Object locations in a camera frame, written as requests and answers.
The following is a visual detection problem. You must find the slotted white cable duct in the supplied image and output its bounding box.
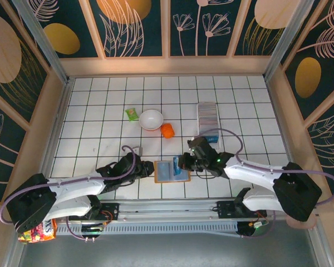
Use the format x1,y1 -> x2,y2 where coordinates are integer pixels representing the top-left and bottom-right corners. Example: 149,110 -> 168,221
55,222 -> 240,237

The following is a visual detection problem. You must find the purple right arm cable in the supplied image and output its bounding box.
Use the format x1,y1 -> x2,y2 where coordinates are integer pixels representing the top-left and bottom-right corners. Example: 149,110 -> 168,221
194,128 -> 334,208

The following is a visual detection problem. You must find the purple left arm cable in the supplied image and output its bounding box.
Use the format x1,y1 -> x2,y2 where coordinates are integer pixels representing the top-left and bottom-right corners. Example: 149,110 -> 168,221
0,145 -> 137,226

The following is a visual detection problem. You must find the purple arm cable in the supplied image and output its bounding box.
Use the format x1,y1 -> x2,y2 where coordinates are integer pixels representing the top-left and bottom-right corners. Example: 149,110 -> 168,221
0,145 -> 137,226
194,128 -> 334,208

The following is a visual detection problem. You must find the row of assorted cards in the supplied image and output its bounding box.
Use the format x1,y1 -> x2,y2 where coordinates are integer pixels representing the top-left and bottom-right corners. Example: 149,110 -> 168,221
198,104 -> 219,131

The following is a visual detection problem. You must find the white slotted card tray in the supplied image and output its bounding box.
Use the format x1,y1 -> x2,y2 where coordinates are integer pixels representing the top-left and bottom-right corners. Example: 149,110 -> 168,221
197,102 -> 222,151

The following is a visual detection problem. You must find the pink plastic cup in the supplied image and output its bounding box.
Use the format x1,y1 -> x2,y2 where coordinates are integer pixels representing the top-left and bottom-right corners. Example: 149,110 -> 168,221
286,215 -> 317,229

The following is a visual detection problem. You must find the tan leather card holder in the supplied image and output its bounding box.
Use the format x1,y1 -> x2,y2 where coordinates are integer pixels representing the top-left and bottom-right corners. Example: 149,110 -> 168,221
153,160 -> 192,184

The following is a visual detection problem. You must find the aluminium corner post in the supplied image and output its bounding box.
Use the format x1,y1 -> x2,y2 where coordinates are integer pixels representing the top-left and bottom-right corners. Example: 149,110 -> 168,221
263,0 -> 316,81
11,0 -> 71,84

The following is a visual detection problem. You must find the green snack packet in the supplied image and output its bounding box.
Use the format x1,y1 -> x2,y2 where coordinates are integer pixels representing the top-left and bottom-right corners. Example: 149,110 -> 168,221
125,107 -> 140,122

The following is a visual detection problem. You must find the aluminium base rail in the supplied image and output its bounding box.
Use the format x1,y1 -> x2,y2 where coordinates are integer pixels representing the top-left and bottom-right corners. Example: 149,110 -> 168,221
55,197 -> 320,223

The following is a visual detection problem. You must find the colourful snack bag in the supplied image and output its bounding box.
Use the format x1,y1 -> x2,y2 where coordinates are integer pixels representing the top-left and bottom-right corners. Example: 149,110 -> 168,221
18,218 -> 58,245

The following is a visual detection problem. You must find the white bowl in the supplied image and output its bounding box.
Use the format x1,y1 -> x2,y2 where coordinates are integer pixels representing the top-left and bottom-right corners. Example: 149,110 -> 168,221
139,108 -> 164,131

